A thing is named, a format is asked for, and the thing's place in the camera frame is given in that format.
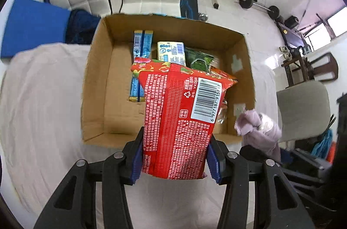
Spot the blue patterned bench pad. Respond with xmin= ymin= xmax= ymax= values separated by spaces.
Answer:
xmin=180 ymin=0 xmax=199 ymax=20

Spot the green snack bag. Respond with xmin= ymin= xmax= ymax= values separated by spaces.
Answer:
xmin=185 ymin=47 xmax=214 ymax=72

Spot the open cardboard box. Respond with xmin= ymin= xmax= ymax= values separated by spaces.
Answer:
xmin=81 ymin=14 xmax=255 ymax=152

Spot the orange sunflower seed bag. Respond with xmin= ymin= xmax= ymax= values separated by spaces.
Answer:
xmin=209 ymin=66 xmax=238 ymax=124

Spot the long blue snack packet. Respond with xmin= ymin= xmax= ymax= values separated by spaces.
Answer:
xmin=128 ymin=29 xmax=154 ymax=103

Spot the white blue tissue pack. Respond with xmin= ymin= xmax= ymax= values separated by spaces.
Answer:
xmin=157 ymin=41 xmax=186 ymax=66

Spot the lilac cloth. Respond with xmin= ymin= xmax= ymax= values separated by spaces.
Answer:
xmin=234 ymin=109 xmax=282 ymax=162

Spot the dark blue cloth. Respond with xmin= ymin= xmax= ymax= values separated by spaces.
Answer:
xmin=65 ymin=9 xmax=101 ymax=45

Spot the dark wooden chair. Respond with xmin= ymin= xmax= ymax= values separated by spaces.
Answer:
xmin=281 ymin=52 xmax=339 ymax=87

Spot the floor barbell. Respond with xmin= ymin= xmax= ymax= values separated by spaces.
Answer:
xmin=238 ymin=0 xmax=282 ymax=21

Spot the grey table cloth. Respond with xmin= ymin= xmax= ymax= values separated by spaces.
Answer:
xmin=0 ymin=42 xmax=280 ymax=229

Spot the blue foam mat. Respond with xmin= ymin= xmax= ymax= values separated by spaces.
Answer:
xmin=1 ymin=0 xmax=70 ymax=59

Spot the grey upholstered chair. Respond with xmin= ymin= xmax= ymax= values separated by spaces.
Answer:
xmin=277 ymin=80 xmax=331 ymax=142

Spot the red snack bag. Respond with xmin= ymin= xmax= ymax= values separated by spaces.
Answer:
xmin=131 ymin=57 xmax=233 ymax=180

